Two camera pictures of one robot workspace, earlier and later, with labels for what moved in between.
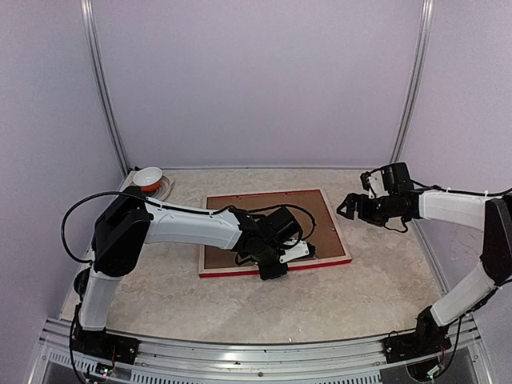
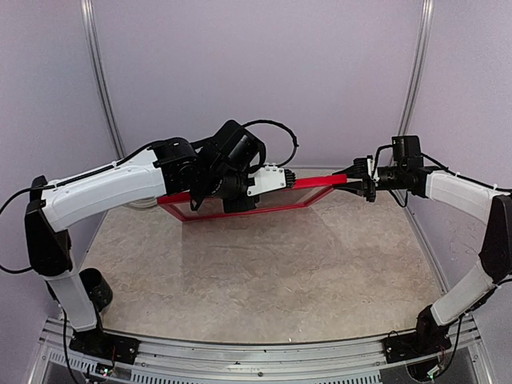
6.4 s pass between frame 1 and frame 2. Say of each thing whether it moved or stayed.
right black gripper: moved
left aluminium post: stayed
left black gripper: moved
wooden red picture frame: moved
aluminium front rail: stayed
